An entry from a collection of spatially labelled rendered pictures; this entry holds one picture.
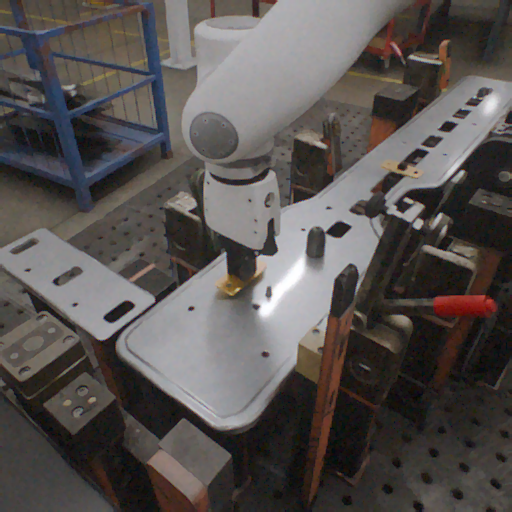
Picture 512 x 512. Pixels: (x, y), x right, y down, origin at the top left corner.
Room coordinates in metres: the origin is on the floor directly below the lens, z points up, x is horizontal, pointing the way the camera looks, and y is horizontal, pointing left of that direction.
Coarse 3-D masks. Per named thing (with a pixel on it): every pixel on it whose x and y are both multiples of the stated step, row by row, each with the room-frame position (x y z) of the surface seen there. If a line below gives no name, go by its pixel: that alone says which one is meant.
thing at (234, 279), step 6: (258, 264) 0.52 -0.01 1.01; (264, 264) 0.52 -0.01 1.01; (234, 270) 0.50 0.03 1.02; (258, 270) 0.51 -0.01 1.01; (222, 276) 0.49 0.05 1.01; (228, 276) 0.49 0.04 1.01; (234, 276) 0.49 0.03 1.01; (252, 276) 0.49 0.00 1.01; (216, 282) 0.48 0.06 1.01; (222, 282) 0.48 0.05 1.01; (228, 282) 0.48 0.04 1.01; (234, 282) 0.48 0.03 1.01; (240, 282) 0.48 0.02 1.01; (246, 282) 0.48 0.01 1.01; (222, 288) 0.47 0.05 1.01; (228, 288) 0.47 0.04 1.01; (234, 288) 0.47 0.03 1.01; (240, 288) 0.47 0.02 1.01; (234, 294) 0.46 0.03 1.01
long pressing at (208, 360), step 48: (384, 144) 0.96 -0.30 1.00; (480, 144) 0.95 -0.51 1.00; (336, 192) 0.75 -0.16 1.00; (432, 192) 0.76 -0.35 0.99; (288, 240) 0.59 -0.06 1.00; (336, 240) 0.60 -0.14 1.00; (192, 288) 0.48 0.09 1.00; (288, 288) 0.48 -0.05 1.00; (144, 336) 0.39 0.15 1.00; (192, 336) 0.39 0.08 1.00; (240, 336) 0.39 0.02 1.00; (288, 336) 0.39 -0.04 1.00; (192, 384) 0.32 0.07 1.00; (240, 384) 0.31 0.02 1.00; (288, 384) 0.32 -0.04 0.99; (240, 432) 0.26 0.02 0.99
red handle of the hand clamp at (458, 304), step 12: (384, 300) 0.37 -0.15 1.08; (396, 300) 0.36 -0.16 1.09; (408, 300) 0.35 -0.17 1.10; (420, 300) 0.35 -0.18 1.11; (432, 300) 0.34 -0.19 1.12; (444, 300) 0.33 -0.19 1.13; (456, 300) 0.32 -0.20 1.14; (468, 300) 0.31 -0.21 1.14; (480, 300) 0.31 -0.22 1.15; (492, 300) 0.31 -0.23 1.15; (372, 312) 0.37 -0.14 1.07; (384, 312) 0.36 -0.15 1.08; (396, 312) 0.35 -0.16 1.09; (408, 312) 0.34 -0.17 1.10; (420, 312) 0.34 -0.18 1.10; (432, 312) 0.33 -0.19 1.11; (444, 312) 0.32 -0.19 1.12; (456, 312) 0.31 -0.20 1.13; (468, 312) 0.31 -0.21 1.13; (480, 312) 0.30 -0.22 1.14; (492, 312) 0.31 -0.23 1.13
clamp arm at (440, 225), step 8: (440, 216) 0.51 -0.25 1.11; (432, 224) 0.50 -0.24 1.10; (440, 224) 0.50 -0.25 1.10; (448, 224) 0.50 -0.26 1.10; (432, 232) 0.49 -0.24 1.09; (440, 232) 0.49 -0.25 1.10; (424, 240) 0.50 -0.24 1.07; (432, 240) 0.49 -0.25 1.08; (440, 240) 0.49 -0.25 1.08; (416, 256) 0.50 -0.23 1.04; (408, 264) 0.51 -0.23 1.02; (408, 272) 0.50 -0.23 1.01; (400, 280) 0.51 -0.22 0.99; (408, 280) 0.50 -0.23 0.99
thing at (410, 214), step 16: (368, 208) 0.38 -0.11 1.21; (384, 208) 0.38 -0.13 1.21; (400, 208) 0.38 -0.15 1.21; (416, 208) 0.37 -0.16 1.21; (400, 224) 0.35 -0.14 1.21; (416, 224) 0.36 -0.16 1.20; (384, 240) 0.36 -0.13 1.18; (400, 240) 0.35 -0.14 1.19; (384, 256) 0.36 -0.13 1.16; (400, 256) 0.38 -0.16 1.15; (368, 272) 0.36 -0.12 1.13; (384, 272) 0.35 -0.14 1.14; (368, 288) 0.36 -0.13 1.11; (384, 288) 0.38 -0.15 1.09; (368, 304) 0.36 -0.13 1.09
